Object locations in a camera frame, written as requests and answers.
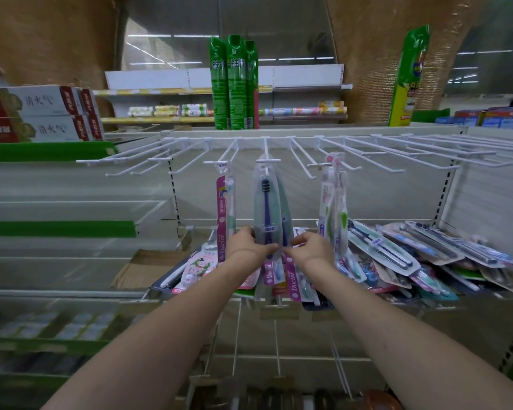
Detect row of colourful wrap rolls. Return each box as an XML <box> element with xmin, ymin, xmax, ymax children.
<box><xmin>127</xmin><ymin>101</ymin><xmax>348</xmax><ymax>118</ymax></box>

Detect clear pink-topped toothbrush pack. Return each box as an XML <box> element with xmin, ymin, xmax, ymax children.
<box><xmin>318</xmin><ymin>152</ymin><xmax>341</xmax><ymax>240</ymax></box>

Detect person's right hand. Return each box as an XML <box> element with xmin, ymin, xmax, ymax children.
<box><xmin>283</xmin><ymin>231</ymin><xmax>336</xmax><ymax>276</ymax></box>

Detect woven brown column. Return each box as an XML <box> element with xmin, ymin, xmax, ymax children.
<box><xmin>324</xmin><ymin>0</ymin><xmax>488</xmax><ymax>124</ymax></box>
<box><xmin>0</xmin><ymin>0</ymin><xmax>117</xmax><ymax>88</ymax></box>

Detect orange round object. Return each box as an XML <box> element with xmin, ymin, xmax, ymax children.
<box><xmin>361</xmin><ymin>389</ymin><xmax>405</xmax><ymax>410</ymax></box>

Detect person's left forearm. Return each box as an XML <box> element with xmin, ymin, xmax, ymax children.
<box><xmin>40</xmin><ymin>260</ymin><xmax>257</xmax><ymax>410</ymax></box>

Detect green spray can red side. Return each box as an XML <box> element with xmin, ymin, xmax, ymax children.
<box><xmin>244</xmin><ymin>40</ymin><xmax>260</xmax><ymax>130</ymax></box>

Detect person's right forearm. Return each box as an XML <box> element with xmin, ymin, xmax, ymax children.
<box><xmin>312</xmin><ymin>262</ymin><xmax>513</xmax><ymax>410</ymax></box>

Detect brown cardboard tray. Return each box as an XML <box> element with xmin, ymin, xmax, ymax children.
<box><xmin>111</xmin><ymin>249</ymin><xmax>189</xmax><ymax>291</ymax></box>

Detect pile of toothbrush packs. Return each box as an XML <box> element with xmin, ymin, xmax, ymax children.
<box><xmin>152</xmin><ymin>219</ymin><xmax>513</xmax><ymax>312</ymax></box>

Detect oval blue toothbrush pack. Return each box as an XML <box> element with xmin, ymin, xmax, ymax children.
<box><xmin>253</xmin><ymin>155</ymin><xmax>283</xmax><ymax>259</ymax></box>

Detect pink label toothbrush pack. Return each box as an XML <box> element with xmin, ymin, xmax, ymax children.
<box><xmin>215</xmin><ymin>162</ymin><xmax>237</xmax><ymax>263</ymax></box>

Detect clear green toothbrush pack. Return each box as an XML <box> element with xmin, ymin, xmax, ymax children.
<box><xmin>333</xmin><ymin>170</ymin><xmax>349</xmax><ymax>257</ymax></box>

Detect green yellow spray can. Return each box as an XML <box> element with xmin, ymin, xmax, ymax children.
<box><xmin>388</xmin><ymin>24</ymin><xmax>430</xmax><ymax>128</ymax></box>

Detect white shelf unit yellow strips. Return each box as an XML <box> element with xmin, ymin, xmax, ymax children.
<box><xmin>93</xmin><ymin>63</ymin><xmax>353</xmax><ymax>124</ymax></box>

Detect red white toothpaste box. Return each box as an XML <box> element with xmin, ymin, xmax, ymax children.
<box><xmin>0</xmin><ymin>85</ymin><xmax>80</xmax><ymax>118</ymax></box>
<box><xmin>0</xmin><ymin>114</ymin><xmax>91</xmax><ymax>144</ymax></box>
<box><xmin>85</xmin><ymin>113</ymin><xmax>105</xmax><ymax>141</ymax></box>
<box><xmin>78</xmin><ymin>88</ymin><xmax>97</xmax><ymax>116</ymax></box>

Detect person's left hand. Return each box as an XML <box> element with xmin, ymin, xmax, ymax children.
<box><xmin>224</xmin><ymin>225</ymin><xmax>279</xmax><ymax>274</ymax></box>

